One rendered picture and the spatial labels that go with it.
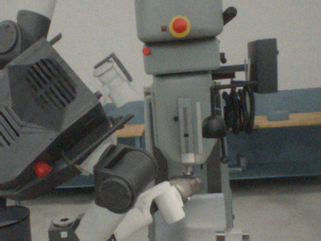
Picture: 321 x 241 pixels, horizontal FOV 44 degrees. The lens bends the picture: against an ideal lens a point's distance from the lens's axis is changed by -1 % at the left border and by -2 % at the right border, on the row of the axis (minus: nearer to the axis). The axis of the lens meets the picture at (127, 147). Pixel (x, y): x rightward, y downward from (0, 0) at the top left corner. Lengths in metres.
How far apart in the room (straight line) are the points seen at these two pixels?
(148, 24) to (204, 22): 0.16
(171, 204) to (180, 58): 0.45
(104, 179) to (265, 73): 0.94
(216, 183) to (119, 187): 1.04
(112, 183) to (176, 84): 0.55
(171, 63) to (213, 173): 0.72
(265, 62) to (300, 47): 4.21
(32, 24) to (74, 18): 4.74
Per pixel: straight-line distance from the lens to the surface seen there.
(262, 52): 1.63
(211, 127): 1.16
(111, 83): 1.02
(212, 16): 1.20
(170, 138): 1.33
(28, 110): 0.84
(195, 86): 1.31
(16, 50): 1.01
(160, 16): 1.19
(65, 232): 1.54
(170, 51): 1.28
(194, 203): 1.86
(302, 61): 5.84
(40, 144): 0.82
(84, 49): 5.75
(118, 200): 0.88
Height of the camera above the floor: 1.66
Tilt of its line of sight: 11 degrees down
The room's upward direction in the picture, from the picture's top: 5 degrees counter-clockwise
